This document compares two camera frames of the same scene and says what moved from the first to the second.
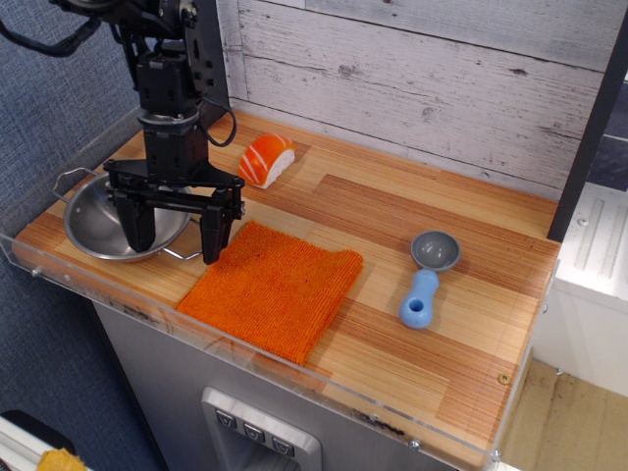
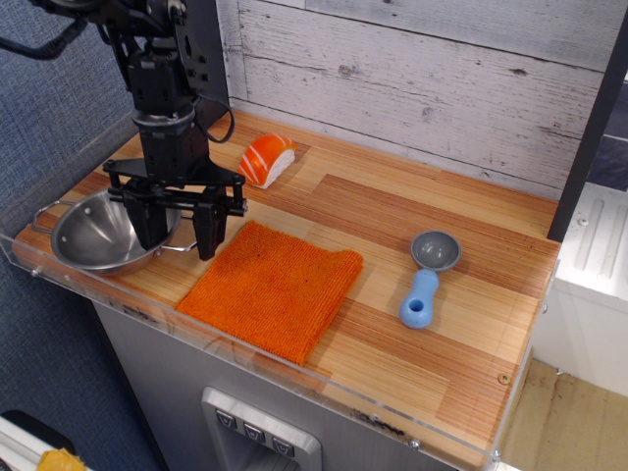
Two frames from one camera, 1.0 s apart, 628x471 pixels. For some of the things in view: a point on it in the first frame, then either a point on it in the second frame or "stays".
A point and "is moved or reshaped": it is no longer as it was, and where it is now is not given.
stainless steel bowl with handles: x=92 y=221 is moved or reshaped
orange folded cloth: x=274 y=290 stays
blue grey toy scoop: x=433 y=252 stays
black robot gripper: x=176 y=170 stays
